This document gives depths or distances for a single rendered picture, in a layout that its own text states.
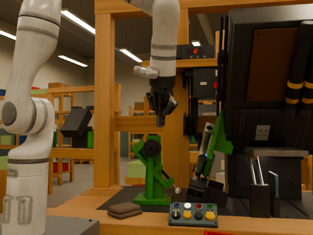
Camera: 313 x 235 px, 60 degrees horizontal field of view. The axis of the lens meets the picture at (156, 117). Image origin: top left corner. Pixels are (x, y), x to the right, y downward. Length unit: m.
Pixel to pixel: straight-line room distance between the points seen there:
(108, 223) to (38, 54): 0.55
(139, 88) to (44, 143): 11.41
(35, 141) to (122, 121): 0.91
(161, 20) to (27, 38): 0.32
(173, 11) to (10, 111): 0.45
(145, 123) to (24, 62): 0.98
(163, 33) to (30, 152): 0.43
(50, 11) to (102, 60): 0.90
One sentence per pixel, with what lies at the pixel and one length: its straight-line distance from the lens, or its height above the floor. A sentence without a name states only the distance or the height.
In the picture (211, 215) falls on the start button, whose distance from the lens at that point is 0.89.
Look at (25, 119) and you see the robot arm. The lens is 0.68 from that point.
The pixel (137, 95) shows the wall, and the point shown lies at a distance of 12.06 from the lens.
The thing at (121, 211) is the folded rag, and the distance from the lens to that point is 0.95.
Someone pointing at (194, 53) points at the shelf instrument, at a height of 1.57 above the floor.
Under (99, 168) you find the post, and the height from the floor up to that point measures 0.98.
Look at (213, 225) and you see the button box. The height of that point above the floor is 0.91.
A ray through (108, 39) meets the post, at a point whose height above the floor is 1.70.
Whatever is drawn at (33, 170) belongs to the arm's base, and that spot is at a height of 1.10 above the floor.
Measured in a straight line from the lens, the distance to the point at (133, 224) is 0.91.
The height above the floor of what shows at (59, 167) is 0.38.
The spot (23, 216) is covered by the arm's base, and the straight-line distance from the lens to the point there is 0.72.
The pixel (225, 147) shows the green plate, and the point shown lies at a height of 1.13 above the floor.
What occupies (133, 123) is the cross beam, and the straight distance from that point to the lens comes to 1.57.
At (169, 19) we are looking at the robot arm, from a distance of 0.71.
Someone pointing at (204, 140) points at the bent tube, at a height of 1.15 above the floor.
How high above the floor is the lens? 1.19
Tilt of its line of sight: 3 degrees up
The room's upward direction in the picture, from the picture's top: straight up
